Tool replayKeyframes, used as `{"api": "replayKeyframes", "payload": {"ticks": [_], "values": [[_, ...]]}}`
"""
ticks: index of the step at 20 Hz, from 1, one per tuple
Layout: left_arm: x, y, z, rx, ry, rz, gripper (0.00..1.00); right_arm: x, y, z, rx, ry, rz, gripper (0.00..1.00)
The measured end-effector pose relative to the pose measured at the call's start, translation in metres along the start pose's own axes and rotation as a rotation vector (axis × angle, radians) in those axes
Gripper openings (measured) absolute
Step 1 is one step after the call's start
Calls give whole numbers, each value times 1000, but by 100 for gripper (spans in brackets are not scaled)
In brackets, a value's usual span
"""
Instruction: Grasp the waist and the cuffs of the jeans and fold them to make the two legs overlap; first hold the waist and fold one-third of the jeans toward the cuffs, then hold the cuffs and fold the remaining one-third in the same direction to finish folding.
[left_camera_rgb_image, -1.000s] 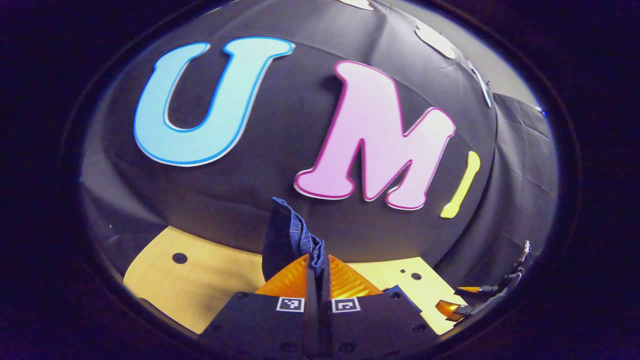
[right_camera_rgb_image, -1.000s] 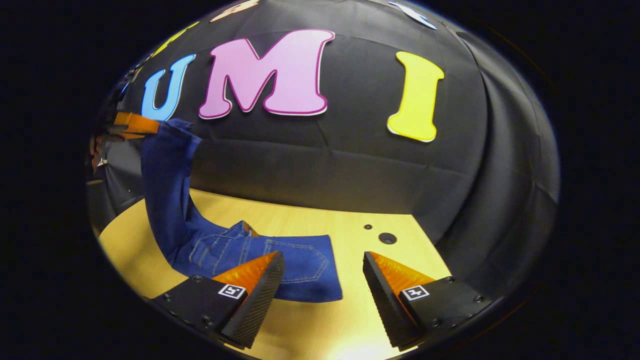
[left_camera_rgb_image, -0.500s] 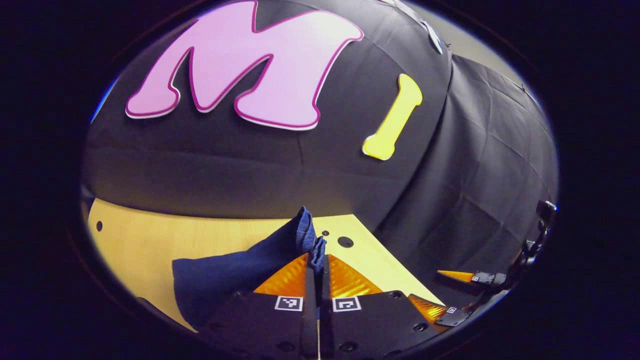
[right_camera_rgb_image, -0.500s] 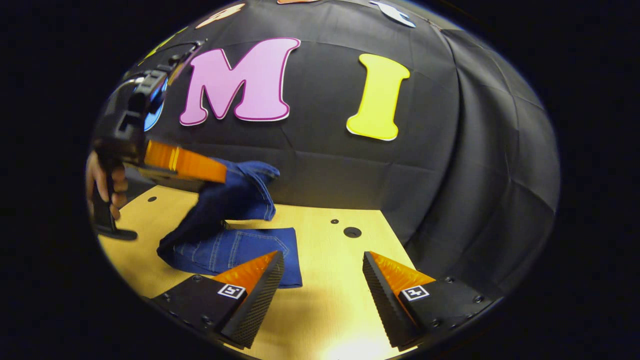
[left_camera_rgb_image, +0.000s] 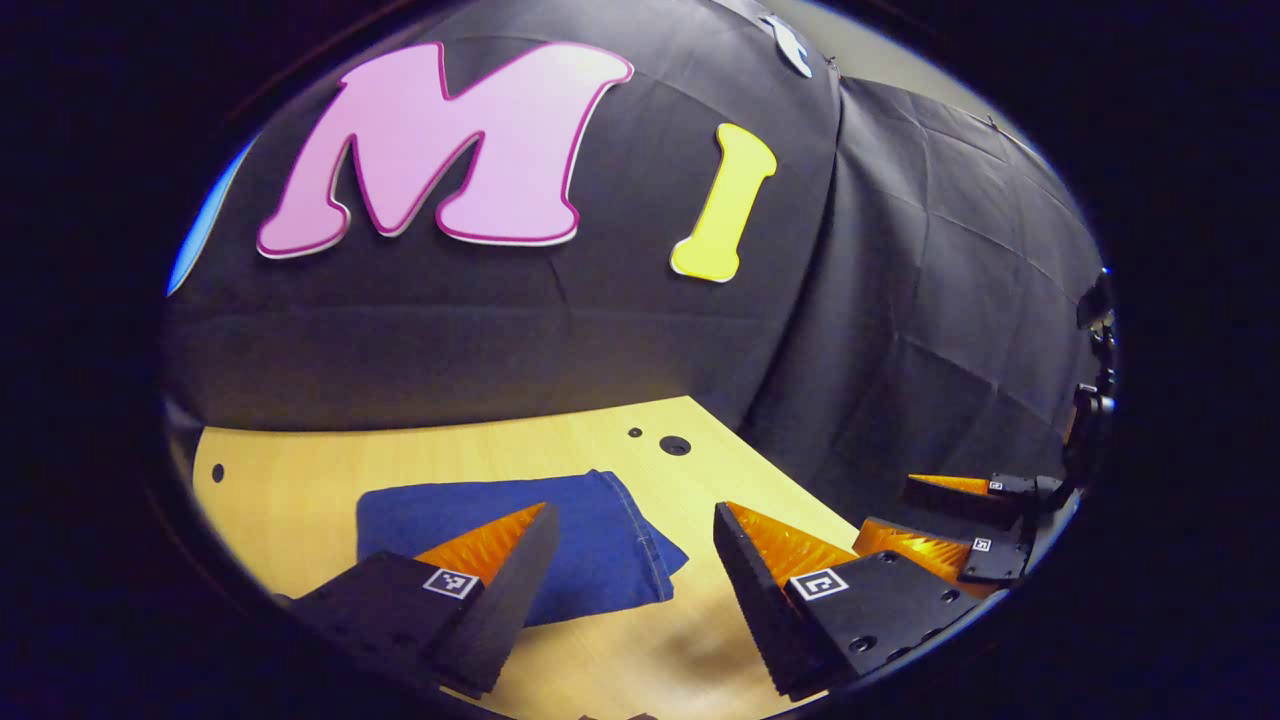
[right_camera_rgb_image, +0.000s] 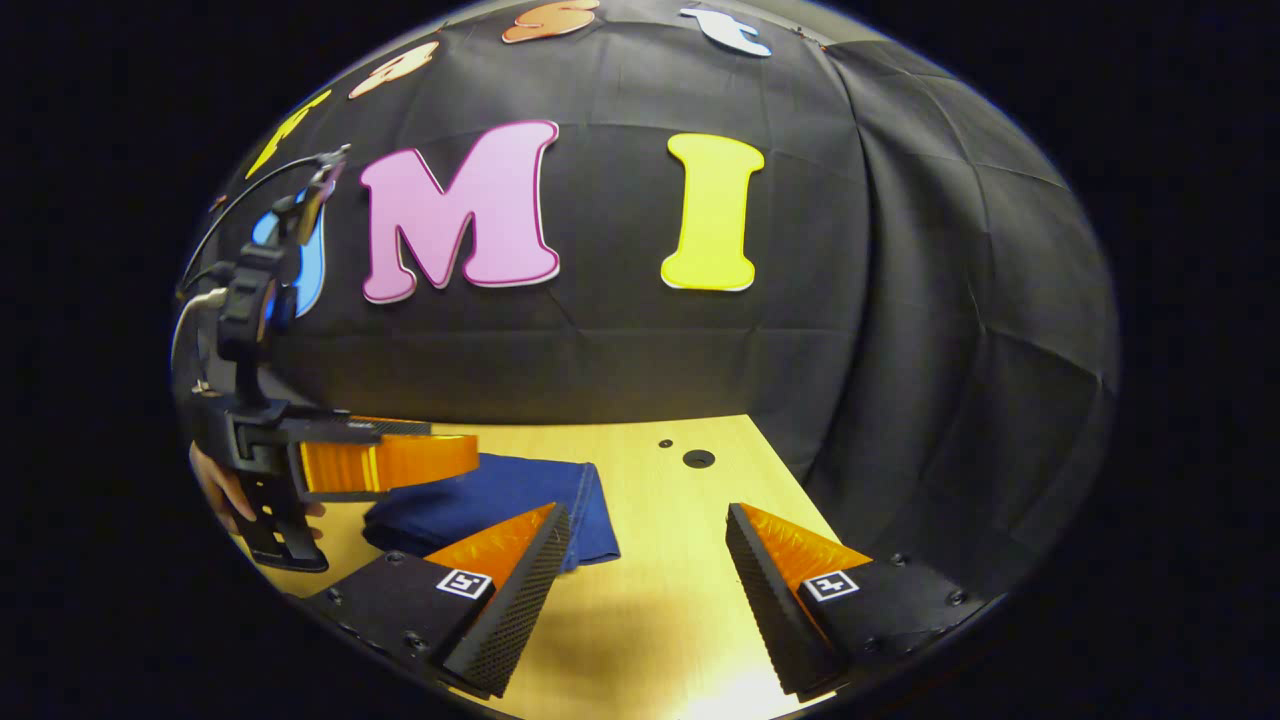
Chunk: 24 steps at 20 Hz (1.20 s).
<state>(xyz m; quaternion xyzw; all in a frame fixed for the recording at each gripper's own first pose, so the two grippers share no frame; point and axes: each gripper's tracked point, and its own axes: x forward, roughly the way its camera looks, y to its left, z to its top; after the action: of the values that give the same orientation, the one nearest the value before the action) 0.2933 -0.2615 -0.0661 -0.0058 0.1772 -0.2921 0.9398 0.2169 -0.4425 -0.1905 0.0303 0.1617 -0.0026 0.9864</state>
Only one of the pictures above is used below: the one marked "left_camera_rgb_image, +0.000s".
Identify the blue denim jeans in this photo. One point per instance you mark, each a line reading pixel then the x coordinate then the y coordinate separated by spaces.
pixel 590 530

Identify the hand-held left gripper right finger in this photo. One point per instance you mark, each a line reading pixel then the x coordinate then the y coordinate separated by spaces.
pixel 760 600

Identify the black backdrop cloth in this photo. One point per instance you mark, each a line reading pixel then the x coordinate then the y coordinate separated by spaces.
pixel 900 300

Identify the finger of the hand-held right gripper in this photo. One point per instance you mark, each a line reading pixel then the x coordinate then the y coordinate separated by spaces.
pixel 960 502
pixel 990 565

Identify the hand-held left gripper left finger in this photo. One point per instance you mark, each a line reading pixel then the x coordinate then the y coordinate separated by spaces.
pixel 510 600

